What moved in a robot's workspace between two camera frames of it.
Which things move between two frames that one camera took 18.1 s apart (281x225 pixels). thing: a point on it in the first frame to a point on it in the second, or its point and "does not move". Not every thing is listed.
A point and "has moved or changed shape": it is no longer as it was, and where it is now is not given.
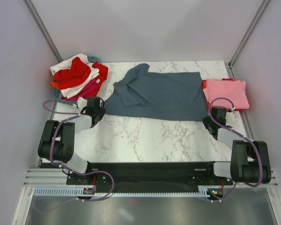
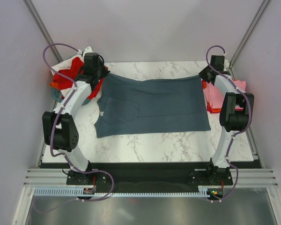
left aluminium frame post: [30, 7] does not move
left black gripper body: [100, 112] to [101, 71]
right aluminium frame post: [264, 4] does not move
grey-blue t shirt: [167, 96] has moved or changed shape
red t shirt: [77, 71] does not move
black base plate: [108, 176] does not move
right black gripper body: [207, 122] to [204, 73]
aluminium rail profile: [56, 176] does not move
